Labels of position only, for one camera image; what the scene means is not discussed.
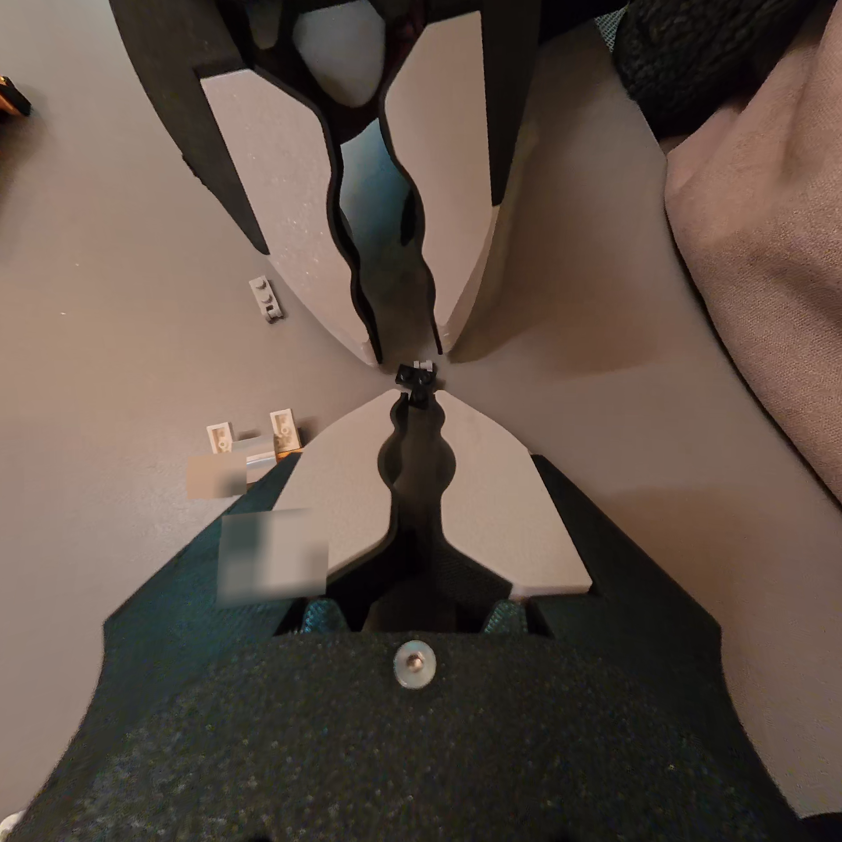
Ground orange white grey lego assembly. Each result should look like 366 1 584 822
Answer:
206 409 303 484

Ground beige cloth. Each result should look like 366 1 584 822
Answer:
664 0 842 501

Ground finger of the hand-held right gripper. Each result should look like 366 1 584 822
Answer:
199 64 384 367
380 0 504 356

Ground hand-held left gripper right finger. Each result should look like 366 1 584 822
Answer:
431 390 593 632

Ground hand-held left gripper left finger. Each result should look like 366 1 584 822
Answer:
271 389 405 632

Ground black L-shaped lego piece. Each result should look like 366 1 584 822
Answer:
395 365 438 409

